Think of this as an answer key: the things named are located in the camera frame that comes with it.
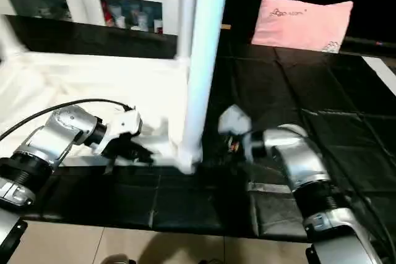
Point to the white plastic table top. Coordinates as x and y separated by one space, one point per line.
93 85

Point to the black work mat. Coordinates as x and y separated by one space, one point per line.
334 109

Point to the small yellow label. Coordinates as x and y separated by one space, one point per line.
225 26

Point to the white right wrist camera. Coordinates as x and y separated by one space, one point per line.
234 119

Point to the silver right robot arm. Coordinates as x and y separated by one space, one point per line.
297 159

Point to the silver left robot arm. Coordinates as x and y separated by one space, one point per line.
49 140

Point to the pink pillow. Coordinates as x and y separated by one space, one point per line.
303 24

